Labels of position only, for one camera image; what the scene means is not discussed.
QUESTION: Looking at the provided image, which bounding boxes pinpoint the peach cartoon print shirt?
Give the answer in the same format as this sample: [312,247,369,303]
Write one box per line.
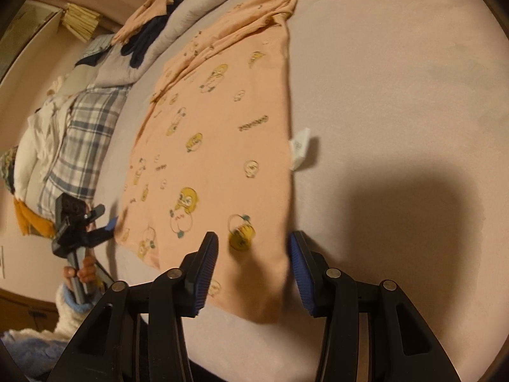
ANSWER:
[115,0,311,324]

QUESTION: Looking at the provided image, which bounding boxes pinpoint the folded navy garment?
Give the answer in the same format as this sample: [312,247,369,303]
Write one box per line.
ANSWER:
[120,0,184,68]

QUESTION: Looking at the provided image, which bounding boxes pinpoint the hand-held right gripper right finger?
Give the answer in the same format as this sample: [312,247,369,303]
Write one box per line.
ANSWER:
[288,231,462,382]

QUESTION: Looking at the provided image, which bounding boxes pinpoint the blue plaid bedding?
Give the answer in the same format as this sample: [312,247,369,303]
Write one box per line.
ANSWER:
[38,85,132,219]

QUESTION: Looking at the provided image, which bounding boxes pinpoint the pink bed sheet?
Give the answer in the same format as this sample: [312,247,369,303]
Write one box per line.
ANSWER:
[91,0,509,382]

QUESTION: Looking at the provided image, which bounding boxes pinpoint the white cabinet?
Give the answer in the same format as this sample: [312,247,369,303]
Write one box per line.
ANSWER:
[0,0,64,88]

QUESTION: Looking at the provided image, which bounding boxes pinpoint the person's left hand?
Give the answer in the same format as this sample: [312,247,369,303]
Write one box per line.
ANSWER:
[63,258,98,287]

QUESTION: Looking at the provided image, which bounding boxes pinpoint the grey quilt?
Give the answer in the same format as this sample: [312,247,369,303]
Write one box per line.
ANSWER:
[95,0,255,88]

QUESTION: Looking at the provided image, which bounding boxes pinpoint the blue striped pillow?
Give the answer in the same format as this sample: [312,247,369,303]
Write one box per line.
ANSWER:
[75,34,114,66]

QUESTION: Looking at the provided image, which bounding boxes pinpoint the folded peach garment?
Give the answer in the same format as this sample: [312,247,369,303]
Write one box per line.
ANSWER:
[111,0,173,46]

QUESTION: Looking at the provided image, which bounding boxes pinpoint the white crumpled cloth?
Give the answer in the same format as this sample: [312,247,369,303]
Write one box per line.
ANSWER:
[16,95,76,208]

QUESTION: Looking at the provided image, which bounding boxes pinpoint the orange cloth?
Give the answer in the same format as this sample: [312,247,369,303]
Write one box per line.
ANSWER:
[14,198,56,239]

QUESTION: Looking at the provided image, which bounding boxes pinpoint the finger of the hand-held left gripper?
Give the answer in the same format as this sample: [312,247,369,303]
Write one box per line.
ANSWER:
[84,204,106,225]
[88,217,120,248]

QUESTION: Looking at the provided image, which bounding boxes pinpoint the light blue fleece garment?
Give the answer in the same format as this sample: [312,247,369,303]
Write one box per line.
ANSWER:
[0,328,70,378]

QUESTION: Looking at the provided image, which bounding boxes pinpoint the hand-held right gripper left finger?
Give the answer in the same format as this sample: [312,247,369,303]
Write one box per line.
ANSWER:
[47,231,219,382]

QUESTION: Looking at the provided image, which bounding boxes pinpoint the straw-coloured fringe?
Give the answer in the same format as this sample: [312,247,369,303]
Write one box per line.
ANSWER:
[61,3,103,42]

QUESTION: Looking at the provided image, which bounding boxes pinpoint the multicolour knit item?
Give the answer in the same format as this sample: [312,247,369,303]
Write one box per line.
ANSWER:
[0,147,18,194]

